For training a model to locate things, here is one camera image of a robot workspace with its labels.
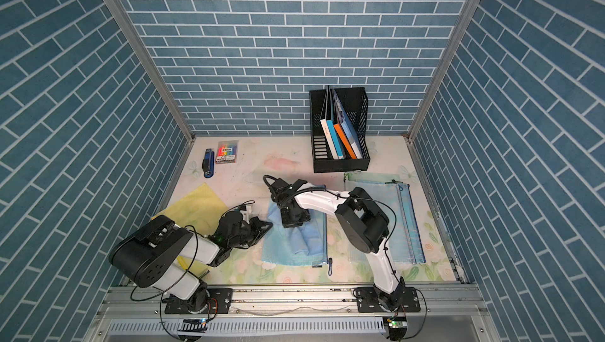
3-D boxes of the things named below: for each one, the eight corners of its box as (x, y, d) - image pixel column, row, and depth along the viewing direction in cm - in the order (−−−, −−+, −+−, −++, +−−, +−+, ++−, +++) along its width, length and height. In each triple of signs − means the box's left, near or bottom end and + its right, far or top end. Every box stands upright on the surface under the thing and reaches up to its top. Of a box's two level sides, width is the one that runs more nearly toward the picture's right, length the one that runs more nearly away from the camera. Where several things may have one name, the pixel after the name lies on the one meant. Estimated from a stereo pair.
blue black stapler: (205, 179, 107) (200, 172, 102) (207, 154, 116) (203, 146, 112) (213, 177, 107) (209, 170, 103) (215, 153, 117) (211, 145, 113)
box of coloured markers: (215, 164, 112) (214, 161, 111) (219, 144, 121) (218, 141, 119) (236, 162, 113) (235, 159, 111) (239, 142, 121) (238, 140, 120)
